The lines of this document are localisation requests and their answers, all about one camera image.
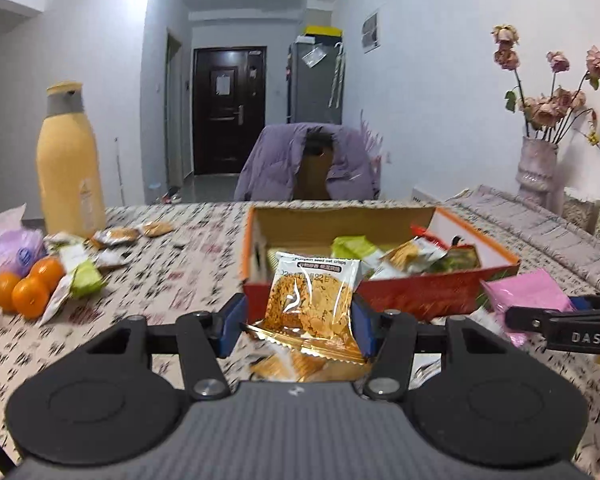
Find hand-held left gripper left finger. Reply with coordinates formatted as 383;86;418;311
82;294;247;402

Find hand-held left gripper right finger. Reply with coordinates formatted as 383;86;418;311
352;294;516;403

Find red cardboard box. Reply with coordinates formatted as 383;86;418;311
241;204;521;322

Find pink snack packet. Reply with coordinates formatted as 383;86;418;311
480;268;576;348

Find clear oat crisp packet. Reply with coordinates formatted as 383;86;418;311
264;252;363;348

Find pile of snack packets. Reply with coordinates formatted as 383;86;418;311
244;323;443;391

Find heap of mixed boxed snacks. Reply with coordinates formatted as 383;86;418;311
330;225;482;281

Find grey folded blanket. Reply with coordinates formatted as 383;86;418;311
445;185;600;291

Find shoes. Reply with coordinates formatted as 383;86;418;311
147;182;182;204

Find pink ribbed vase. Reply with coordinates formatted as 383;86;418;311
517;136;560;208

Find cluster of small snack packets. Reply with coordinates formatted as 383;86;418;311
40;221;174;327

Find purple jacket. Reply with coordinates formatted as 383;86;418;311
234;122;381;202

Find wooden chair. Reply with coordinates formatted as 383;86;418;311
292;135;342;201

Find orange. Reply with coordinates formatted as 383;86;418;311
11;276;51;320
30;257;66;293
0;272;21;309

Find pink fringed decoration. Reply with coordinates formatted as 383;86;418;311
360;110;387;162

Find dried pink roses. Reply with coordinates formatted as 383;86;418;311
491;24;600;143

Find dark entrance door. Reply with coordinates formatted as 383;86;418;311
192;47;267;176

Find grey interior door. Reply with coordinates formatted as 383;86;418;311
166;32;187;191

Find yellow bottle with grey collar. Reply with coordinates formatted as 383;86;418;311
36;81;107;238

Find purple tissue pack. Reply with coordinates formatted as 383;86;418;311
0;204;47;293

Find grey refrigerator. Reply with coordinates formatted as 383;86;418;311
286;35;346;126

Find hanging umbrella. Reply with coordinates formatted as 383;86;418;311
328;42;345;108

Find wall panel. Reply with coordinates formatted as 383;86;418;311
361;12;381;53

